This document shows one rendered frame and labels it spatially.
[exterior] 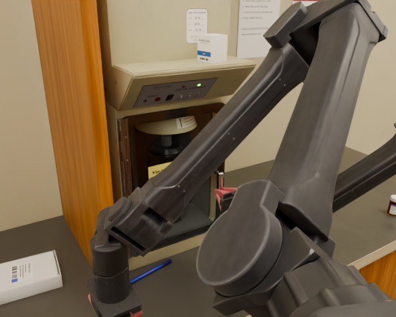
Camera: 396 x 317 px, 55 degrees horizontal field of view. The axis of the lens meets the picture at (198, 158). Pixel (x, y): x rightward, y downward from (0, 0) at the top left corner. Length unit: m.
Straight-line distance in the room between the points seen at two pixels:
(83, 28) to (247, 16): 0.95
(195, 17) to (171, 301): 0.70
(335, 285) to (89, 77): 0.62
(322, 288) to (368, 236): 1.13
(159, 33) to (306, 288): 0.74
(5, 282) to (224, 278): 0.88
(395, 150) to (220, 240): 0.58
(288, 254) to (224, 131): 0.30
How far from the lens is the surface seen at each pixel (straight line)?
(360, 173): 0.84
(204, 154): 0.55
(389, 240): 1.38
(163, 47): 0.92
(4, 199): 1.39
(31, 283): 1.09
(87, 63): 0.77
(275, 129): 1.83
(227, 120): 0.55
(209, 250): 0.32
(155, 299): 1.03
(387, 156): 0.84
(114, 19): 0.87
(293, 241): 0.29
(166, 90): 0.86
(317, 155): 0.37
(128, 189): 0.97
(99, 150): 0.81
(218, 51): 0.90
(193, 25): 0.96
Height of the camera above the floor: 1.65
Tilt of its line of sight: 23 degrees down
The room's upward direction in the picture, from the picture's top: 1 degrees clockwise
